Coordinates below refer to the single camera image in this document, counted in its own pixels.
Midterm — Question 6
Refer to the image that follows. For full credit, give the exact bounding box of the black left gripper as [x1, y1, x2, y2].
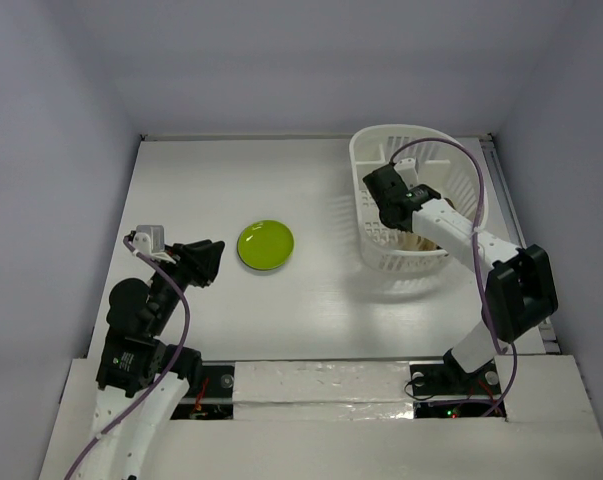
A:
[149, 237, 224, 332]

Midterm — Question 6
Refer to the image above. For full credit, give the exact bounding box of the lime green plate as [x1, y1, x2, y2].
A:
[236, 219, 295, 272]

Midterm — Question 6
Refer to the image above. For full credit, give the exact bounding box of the beige plate with calligraphy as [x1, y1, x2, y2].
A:
[403, 233, 440, 252]

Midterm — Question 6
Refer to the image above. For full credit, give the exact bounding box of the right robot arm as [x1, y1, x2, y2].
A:
[363, 165, 558, 392]

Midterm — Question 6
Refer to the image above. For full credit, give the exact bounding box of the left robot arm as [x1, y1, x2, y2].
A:
[65, 228, 225, 479]

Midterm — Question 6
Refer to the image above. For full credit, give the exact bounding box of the white plastic dish rack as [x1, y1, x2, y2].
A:
[349, 124, 488, 275]

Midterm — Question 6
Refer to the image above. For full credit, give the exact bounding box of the white foam block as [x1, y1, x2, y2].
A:
[232, 361, 414, 422]

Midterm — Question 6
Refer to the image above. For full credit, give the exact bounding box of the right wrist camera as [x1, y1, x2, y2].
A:
[394, 157, 419, 189]

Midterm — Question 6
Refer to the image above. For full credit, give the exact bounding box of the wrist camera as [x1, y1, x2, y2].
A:
[394, 157, 419, 189]
[131, 225, 165, 258]

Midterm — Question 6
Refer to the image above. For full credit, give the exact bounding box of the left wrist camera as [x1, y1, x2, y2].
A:
[131, 225, 165, 258]

